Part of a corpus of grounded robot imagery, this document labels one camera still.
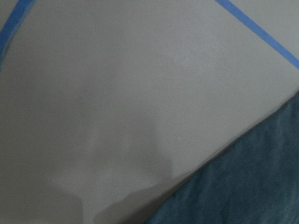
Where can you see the black printed t-shirt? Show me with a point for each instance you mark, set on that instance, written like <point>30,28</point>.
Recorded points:
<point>254,181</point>

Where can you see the blue tape line crosswise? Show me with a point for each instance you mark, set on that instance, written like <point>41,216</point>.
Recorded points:
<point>259,31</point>

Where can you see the blue tape line lengthwise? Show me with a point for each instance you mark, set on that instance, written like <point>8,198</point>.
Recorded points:
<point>12,24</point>

